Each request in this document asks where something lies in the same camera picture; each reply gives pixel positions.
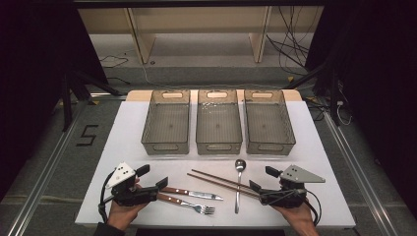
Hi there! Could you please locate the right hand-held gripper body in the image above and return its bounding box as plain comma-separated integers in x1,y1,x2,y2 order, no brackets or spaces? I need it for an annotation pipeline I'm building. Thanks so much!
259,164,327,209

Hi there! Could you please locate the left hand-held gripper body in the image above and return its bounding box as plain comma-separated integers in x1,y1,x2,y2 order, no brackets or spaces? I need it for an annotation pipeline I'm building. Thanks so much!
105,161,159,207

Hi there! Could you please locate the wooden-handled fork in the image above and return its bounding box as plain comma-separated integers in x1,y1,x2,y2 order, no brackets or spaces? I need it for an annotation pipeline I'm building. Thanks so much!
156,192,216,216

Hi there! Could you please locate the silver metal spoon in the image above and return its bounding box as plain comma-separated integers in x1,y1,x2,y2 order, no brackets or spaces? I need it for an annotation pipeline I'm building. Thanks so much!
234,158,247,214

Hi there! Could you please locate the wooden-handled table knife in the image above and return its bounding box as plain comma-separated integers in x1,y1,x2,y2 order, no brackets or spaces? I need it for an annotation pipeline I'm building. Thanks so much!
160,186,224,202

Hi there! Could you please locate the clear grey plastic bin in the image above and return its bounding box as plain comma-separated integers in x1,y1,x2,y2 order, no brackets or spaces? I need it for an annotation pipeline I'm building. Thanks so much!
141,89,192,156
243,88,297,156
195,88,244,155

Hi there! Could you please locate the person's right hand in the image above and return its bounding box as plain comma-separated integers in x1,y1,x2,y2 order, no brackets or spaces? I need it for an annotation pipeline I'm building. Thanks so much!
271,196,320,232

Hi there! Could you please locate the person's left hand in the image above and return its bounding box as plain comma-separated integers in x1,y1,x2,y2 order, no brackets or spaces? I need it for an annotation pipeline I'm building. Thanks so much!
106,178,150,232

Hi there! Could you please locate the white table sheet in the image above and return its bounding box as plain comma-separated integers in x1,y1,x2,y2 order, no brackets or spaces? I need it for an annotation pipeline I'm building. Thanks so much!
75,99,357,229

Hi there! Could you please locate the black metal stand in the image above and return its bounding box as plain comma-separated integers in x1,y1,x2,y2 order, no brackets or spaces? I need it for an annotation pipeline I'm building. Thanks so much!
284,58,342,127
60,70,124,132

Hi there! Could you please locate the dark curtain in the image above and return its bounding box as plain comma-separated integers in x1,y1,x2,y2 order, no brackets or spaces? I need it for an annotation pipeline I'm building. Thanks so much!
0,0,109,201
306,0,417,217

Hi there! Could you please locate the light wooden shelf unit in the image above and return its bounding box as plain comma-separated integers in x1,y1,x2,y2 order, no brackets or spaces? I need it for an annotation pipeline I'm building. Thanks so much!
78,6,326,65

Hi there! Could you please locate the left hand-held gripper cable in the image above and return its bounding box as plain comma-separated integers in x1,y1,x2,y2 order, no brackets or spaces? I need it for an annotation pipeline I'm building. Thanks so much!
97,170,116,224

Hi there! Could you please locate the aluminium floor rail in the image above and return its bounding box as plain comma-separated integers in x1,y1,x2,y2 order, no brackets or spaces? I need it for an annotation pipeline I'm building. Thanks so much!
323,111,399,236
6,97,89,236

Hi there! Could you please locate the thin black floor cable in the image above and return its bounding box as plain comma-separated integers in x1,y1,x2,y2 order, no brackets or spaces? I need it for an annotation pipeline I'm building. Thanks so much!
98,54,130,69

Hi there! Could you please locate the bundle of black cables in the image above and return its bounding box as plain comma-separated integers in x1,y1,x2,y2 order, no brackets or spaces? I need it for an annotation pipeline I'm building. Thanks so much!
266,6,313,77

